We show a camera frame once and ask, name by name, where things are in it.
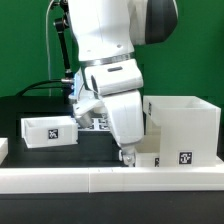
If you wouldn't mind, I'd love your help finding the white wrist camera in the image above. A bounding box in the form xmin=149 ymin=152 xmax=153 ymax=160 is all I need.
xmin=73 ymin=98 xmax=102 ymax=128

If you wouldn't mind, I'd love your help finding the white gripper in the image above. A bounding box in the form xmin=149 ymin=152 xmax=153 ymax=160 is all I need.
xmin=84 ymin=59 xmax=144 ymax=166

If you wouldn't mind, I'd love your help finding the white rear drawer box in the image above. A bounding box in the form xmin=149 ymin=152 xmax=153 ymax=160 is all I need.
xmin=21 ymin=116 xmax=78 ymax=148

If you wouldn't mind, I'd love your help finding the white left border block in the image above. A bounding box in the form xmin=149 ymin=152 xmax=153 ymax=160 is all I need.
xmin=0 ymin=138 xmax=8 ymax=165

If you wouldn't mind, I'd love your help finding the white border wall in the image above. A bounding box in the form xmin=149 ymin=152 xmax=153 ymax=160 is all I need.
xmin=0 ymin=165 xmax=224 ymax=194

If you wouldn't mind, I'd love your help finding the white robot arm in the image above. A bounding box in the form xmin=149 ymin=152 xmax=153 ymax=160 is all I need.
xmin=68 ymin=0 xmax=178 ymax=166

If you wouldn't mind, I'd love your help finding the white drawer box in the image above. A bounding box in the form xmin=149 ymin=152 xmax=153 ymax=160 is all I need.
xmin=118 ymin=133 xmax=162 ymax=168
xmin=21 ymin=116 xmax=78 ymax=148

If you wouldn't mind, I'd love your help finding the black cable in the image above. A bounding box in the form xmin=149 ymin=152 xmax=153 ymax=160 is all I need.
xmin=14 ymin=79 xmax=74 ymax=98

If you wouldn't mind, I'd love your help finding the white front drawer box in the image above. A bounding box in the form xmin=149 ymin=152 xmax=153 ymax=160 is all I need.
xmin=118 ymin=133 xmax=162 ymax=168

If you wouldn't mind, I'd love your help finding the black camera stand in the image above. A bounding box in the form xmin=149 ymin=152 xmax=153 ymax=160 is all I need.
xmin=53 ymin=0 xmax=75 ymax=88

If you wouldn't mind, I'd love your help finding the white drawer cabinet frame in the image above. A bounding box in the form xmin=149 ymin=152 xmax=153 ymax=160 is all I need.
xmin=143 ymin=96 xmax=221 ymax=167

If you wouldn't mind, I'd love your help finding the white cable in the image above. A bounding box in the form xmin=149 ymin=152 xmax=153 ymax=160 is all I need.
xmin=45 ymin=0 xmax=56 ymax=97

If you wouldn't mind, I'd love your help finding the white marker sheet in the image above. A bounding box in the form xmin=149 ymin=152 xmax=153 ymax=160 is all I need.
xmin=78 ymin=118 xmax=109 ymax=132

